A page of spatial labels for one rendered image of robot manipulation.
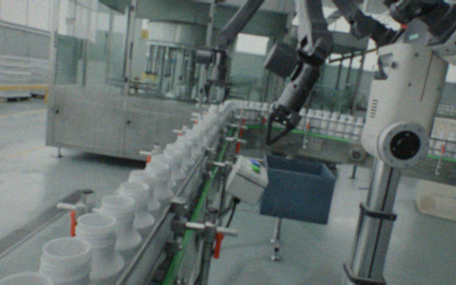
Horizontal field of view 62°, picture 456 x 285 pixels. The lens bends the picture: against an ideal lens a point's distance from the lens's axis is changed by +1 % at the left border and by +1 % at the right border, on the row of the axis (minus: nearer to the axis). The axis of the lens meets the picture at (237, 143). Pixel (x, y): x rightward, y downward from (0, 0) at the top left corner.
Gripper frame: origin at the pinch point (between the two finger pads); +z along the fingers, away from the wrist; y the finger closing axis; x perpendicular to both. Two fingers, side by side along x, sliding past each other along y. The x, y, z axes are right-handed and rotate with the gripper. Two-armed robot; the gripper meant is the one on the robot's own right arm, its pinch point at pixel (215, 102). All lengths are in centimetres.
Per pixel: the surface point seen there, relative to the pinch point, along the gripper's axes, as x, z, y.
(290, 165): -39, 29, -40
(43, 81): -834, 76, 531
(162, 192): 97, 8, -2
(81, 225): 120, 4, 0
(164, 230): 96, 15, -3
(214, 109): 1.8, 2.7, -0.3
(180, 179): 85, 9, -3
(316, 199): -9, 36, -50
